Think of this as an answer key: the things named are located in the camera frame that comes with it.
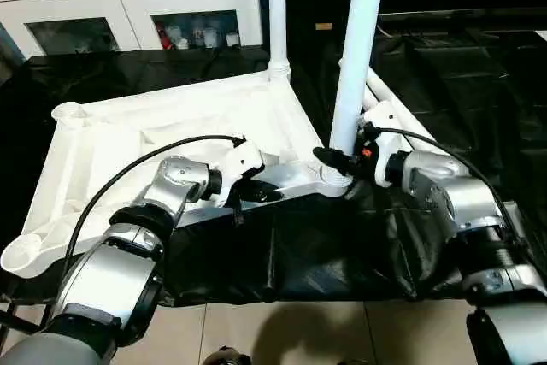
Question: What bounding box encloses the white plastic table leg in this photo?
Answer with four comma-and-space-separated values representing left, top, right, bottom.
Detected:
338, 57, 403, 127
267, 0, 291, 84
321, 0, 390, 188
363, 70, 447, 157

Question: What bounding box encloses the black work mat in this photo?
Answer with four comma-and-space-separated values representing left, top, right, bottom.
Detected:
0, 27, 547, 304

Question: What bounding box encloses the grey left robot leg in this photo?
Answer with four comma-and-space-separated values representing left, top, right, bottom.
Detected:
201, 346, 253, 365

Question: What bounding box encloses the black flat screen panel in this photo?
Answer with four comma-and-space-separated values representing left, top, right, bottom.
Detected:
376, 8, 547, 24

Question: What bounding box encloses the white glass-door cabinet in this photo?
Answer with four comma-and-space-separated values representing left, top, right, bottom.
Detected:
0, 0, 264, 60

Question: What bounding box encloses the black metal floor frame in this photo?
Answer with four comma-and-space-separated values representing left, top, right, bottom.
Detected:
0, 297, 35, 357

